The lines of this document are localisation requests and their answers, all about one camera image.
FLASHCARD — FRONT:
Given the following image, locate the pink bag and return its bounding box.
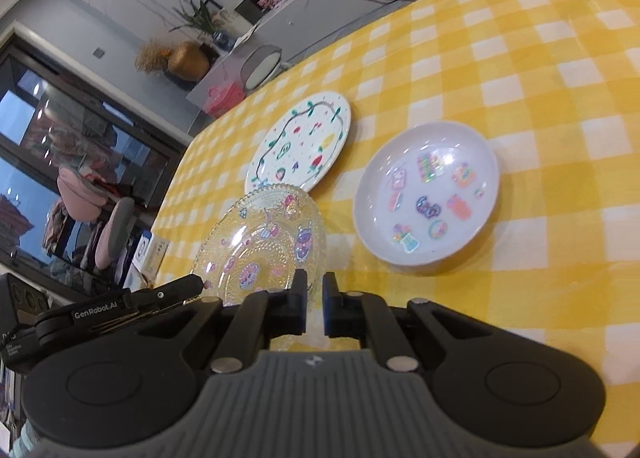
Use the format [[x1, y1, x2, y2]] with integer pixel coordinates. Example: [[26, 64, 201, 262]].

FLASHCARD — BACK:
[[202, 79, 247, 119]]

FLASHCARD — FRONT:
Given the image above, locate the white painted plate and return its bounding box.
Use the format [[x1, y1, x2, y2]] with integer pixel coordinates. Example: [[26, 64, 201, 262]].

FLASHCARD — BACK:
[[244, 90, 352, 195]]

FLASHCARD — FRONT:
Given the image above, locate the white box blue print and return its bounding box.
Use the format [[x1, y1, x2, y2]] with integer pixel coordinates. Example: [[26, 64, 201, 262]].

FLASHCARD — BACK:
[[131, 230, 169, 289]]

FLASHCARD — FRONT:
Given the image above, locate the gold round vase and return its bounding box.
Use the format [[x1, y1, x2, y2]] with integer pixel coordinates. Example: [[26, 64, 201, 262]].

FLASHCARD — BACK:
[[166, 42, 211, 82]]

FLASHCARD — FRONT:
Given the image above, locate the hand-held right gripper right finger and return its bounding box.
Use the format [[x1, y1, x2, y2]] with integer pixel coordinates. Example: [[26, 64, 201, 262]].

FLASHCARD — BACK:
[[322, 272, 501, 373]]

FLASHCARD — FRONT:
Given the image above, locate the small white sticker dish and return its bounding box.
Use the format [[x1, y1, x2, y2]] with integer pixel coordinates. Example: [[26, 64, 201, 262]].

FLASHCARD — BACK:
[[353, 121, 501, 276]]

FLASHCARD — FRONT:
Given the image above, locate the white marble television console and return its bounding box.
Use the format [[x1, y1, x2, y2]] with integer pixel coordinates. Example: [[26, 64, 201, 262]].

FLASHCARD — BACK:
[[187, 0, 601, 125]]

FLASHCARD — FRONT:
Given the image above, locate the dried flower bunch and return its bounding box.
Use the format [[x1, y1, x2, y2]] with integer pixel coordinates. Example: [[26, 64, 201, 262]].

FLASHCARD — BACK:
[[134, 38, 173, 74]]

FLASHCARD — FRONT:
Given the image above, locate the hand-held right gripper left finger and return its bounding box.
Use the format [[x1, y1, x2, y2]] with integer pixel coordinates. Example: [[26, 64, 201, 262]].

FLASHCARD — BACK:
[[120, 269, 308, 374]]

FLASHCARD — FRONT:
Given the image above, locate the dark glass door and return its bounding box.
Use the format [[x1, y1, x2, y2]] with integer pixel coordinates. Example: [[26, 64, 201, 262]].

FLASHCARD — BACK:
[[0, 22, 193, 299]]

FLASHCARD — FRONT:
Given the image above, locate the yellow checked tablecloth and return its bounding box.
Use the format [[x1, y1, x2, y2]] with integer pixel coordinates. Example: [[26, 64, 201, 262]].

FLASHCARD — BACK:
[[150, 0, 640, 458]]

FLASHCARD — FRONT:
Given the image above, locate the black speaker box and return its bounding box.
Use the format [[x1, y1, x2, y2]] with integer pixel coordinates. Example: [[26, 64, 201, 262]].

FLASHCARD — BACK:
[[0, 273, 51, 319]]

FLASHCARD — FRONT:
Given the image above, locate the clear glass plate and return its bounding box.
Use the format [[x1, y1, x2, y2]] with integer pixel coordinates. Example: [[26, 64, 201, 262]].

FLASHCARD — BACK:
[[192, 183, 328, 351]]

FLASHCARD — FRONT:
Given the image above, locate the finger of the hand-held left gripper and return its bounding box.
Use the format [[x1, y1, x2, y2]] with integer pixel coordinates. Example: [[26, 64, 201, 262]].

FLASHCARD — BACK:
[[122, 274, 211, 311]]

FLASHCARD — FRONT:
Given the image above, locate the green leafy plant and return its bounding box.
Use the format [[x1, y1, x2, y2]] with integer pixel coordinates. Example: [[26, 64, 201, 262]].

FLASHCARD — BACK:
[[170, 0, 226, 34]]

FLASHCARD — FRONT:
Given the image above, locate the grey chair back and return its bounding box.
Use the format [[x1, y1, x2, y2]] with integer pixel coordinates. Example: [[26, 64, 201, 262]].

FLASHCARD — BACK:
[[97, 197, 137, 269]]

